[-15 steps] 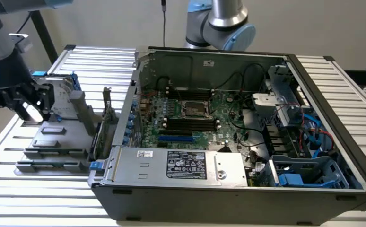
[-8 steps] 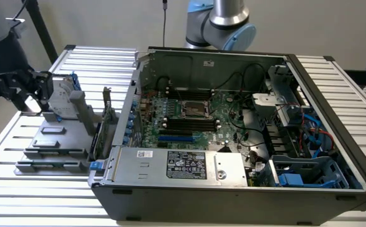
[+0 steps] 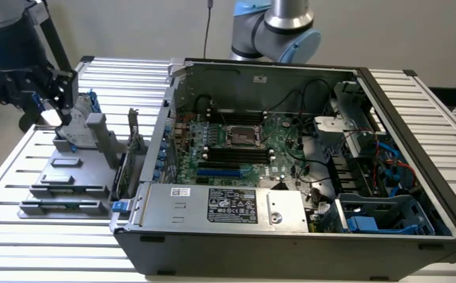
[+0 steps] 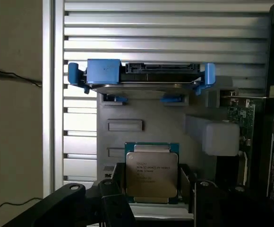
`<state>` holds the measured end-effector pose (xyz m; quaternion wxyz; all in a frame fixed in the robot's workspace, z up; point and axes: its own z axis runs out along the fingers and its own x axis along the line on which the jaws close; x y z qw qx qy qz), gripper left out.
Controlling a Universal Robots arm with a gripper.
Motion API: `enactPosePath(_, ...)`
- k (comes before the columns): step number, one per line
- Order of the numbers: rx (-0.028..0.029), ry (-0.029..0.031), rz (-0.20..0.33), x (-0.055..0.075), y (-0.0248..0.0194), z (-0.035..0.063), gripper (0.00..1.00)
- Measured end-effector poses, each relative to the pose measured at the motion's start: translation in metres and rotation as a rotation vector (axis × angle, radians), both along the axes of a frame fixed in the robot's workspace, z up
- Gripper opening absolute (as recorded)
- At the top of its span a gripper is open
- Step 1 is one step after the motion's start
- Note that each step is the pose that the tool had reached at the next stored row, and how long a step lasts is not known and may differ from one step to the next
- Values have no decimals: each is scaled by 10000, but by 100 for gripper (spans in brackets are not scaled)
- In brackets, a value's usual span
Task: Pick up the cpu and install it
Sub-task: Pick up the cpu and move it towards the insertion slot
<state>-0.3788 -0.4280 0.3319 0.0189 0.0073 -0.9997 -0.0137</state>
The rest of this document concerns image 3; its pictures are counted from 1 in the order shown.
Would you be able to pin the long black expansion slot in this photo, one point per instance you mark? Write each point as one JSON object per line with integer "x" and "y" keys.
{"x": 217, "y": 165}

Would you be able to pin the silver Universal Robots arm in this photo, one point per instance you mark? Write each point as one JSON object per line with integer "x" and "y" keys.
{"x": 287, "y": 17}

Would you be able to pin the silver power supply unit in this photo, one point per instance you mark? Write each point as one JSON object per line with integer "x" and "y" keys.
{"x": 196, "y": 212}

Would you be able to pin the green RAM stick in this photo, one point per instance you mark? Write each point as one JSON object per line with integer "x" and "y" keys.
{"x": 59, "y": 204}

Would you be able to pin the blue plastic case latch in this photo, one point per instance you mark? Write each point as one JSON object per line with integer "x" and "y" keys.
{"x": 119, "y": 205}

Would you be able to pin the grey metal drive cage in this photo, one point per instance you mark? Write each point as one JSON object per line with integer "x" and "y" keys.
{"x": 341, "y": 129}

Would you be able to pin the black RAM slot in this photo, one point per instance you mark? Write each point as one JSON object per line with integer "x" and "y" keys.
{"x": 237, "y": 152}
{"x": 237, "y": 148}
{"x": 237, "y": 156}
{"x": 237, "y": 160}
{"x": 236, "y": 116}
{"x": 236, "y": 119}
{"x": 236, "y": 122}
{"x": 236, "y": 113}

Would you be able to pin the silver disk with blue carrier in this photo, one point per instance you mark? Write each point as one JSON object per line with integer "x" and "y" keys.
{"x": 75, "y": 129}

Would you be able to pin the black fan shroud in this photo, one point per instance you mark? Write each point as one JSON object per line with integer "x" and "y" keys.
{"x": 348, "y": 174}

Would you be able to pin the CPU socket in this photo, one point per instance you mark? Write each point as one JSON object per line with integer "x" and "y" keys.
{"x": 240, "y": 135}

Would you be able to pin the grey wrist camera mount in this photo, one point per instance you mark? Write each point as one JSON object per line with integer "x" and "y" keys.
{"x": 39, "y": 11}

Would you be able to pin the small grey flat plate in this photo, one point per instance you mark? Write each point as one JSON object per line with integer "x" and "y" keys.
{"x": 57, "y": 178}

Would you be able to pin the short black expansion slot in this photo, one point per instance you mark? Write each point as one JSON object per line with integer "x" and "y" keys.
{"x": 208, "y": 180}

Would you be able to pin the black and grey metal frame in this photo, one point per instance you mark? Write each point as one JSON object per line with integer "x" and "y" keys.
{"x": 448, "y": 97}

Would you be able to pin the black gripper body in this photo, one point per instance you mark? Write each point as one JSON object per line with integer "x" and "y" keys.
{"x": 12, "y": 56}

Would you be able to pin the green graphics card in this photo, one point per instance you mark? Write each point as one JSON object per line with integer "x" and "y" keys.
{"x": 133, "y": 147}

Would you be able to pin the green motherboard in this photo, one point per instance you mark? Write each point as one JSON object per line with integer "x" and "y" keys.
{"x": 283, "y": 153}

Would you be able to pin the black open PC case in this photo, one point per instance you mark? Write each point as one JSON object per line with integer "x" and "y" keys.
{"x": 251, "y": 253}

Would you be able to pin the blue plastic disk bay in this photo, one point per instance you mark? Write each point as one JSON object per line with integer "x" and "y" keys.
{"x": 404, "y": 215}

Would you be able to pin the grey parts rack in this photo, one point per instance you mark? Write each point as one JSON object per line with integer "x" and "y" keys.
{"x": 89, "y": 171}

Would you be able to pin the silver CPU chip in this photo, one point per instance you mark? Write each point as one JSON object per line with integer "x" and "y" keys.
{"x": 67, "y": 162}

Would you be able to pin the blue expansion slot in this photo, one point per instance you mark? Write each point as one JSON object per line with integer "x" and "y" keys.
{"x": 217, "y": 172}

